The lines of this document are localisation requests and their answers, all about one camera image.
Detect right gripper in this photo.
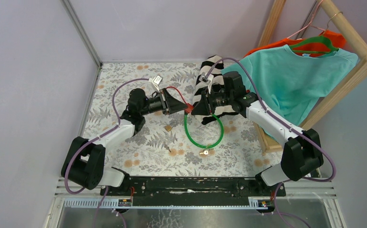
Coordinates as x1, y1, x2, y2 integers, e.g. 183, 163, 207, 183
191, 86, 233, 116

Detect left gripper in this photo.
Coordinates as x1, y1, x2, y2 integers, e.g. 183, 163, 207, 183
139, 88, 188, 116

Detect red cable lock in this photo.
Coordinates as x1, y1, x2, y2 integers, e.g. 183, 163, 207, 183
167, 86, 193, 114

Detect green cable lock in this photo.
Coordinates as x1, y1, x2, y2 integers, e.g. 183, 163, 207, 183
183, 113, 224, 149

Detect brass padlock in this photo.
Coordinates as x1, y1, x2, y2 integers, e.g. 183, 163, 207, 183
164, 122, 176, 132

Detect cable lock keys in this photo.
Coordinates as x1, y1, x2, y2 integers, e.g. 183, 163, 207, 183
199, 150, 209, 156

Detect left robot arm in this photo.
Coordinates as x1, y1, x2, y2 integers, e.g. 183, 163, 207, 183
61, 88, 188, 195

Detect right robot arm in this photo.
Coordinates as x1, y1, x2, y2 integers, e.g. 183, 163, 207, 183
191, 72, 324, 196

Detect black white striped cloth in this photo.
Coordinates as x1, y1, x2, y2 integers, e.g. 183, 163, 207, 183
192, 55, 237, 125

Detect teal t-shirt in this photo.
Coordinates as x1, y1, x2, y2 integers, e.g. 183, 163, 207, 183
221, 45, 358, 125

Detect pink hanger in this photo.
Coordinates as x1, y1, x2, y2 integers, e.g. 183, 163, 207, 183
287, 0, 322, 39

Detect green hanger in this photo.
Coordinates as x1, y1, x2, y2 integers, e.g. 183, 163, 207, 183
289, 11, 344, 55

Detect orange t-shirt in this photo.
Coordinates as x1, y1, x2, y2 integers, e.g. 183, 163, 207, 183
245, 30, 347, 57

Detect wooden clothes rack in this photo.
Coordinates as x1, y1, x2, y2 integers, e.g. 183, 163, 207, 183
250, 0, 367, 155

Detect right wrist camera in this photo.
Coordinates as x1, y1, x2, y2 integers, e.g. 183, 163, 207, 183
200, 73, 214, 94

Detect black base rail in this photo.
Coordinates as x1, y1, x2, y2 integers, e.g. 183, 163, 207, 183
100, 176, 286, 207

